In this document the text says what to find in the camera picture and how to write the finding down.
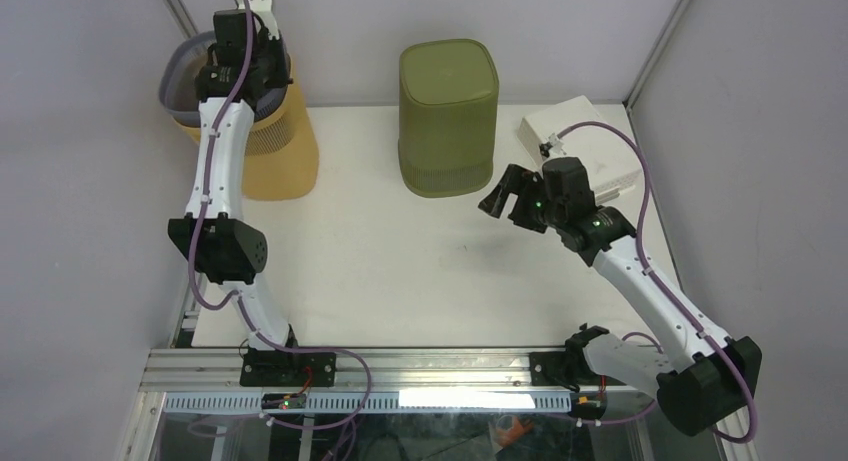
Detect white perforated plastic basket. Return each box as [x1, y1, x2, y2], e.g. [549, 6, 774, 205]
[517, 96, 642, 204]

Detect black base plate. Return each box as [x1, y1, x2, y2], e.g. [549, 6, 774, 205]
[528, 350, 601, 392]
[239, 348, 337, 388]

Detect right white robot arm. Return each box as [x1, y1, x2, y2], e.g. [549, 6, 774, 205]
[478, 157, 762, 436]

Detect orange object under table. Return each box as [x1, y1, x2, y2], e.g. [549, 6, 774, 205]
[493, 415, 534, 449]

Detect white slotted cable duct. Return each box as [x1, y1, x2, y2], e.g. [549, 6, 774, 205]
[164, 388, 572, 416]

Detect grey slatted waste bin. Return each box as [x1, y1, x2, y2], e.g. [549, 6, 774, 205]
[158, 31, 273, 128]

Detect yellow slatted waste bin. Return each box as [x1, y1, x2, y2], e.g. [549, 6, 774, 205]
[170, 53, 321, 202]

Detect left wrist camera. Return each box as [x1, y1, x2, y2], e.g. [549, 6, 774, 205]
[234, 0, 279, 35]

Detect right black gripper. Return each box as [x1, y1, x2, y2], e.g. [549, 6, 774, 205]
[476, 165, 565, 235]

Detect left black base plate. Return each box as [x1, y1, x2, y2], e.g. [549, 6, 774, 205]
[239, 348, 337, 388]

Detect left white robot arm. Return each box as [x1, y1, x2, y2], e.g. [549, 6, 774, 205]
[167, 7, 301, 387]

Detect green slatted waste bin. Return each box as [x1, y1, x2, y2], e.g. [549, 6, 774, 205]
[397, 38, 499, 198]

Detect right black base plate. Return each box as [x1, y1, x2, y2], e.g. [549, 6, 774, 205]
[528, 350, 601, 392]

